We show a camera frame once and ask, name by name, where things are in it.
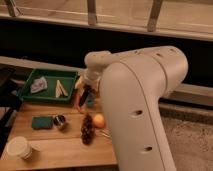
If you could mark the orange apple fruit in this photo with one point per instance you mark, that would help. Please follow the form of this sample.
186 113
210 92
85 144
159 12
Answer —
99 121

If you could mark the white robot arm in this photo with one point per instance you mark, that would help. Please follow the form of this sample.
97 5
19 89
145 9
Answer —
130 84

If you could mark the silver metal fork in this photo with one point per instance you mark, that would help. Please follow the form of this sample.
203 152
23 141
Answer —
104 133

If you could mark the green plastic tray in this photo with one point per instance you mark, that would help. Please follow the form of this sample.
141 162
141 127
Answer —
66 78

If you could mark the crumpled grey cloth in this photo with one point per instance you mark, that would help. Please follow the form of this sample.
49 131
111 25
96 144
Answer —
38 85

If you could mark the green sponge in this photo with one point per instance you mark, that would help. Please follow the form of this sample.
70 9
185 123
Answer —
42 122

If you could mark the blue plastic cup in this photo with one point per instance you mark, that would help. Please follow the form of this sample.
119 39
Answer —
90 101

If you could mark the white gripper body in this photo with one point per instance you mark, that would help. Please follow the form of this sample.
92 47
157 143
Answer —
89 77

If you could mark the orange carrot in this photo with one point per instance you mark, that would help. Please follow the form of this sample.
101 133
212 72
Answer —
77 103

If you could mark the pale yellow banana pieces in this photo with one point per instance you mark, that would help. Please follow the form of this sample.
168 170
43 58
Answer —
60 90

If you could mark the small metal cup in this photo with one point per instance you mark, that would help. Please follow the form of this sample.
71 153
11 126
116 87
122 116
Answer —
60 122

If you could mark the bunch of dark grapes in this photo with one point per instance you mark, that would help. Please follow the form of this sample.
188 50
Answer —
87 130

